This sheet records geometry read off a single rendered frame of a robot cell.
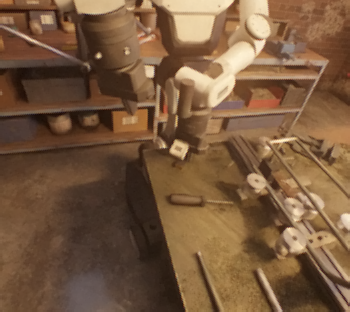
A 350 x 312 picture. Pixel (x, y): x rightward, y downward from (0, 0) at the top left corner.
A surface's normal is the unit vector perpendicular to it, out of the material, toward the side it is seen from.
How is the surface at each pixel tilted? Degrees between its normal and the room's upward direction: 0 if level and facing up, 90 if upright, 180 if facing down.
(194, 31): 77
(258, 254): 0
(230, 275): 0
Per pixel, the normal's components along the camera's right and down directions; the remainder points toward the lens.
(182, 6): 0.07, 0.47
